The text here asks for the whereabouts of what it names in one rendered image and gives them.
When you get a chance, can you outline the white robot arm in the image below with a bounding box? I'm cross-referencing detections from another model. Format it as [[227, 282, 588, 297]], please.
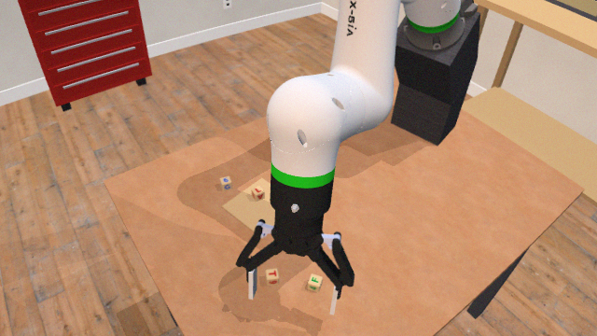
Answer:
[[267, 0, 478, 219]]

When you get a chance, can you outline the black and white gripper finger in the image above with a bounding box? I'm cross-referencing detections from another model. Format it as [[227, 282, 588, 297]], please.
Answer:
[[236, 219, 292, 300], [299, 231, 354, 315]]

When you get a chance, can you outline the tan square mat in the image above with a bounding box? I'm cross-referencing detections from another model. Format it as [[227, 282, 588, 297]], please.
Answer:
[[222, 178, 275, 231]]

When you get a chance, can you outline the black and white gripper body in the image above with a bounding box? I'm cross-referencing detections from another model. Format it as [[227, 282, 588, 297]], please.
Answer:
[[271, 211, 324, 257]]

